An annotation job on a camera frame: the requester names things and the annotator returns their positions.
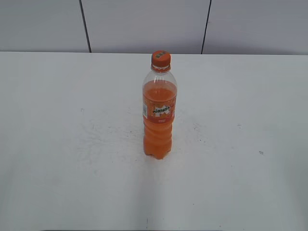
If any orange soda plastic bottle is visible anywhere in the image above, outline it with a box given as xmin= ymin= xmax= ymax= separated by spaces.
xmin=142 ymin=65 xmax=177 ymax=159

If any orange bottle cap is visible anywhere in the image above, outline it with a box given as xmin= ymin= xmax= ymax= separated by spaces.
xmin=151 ymin=51 xmax=171 ymax=67

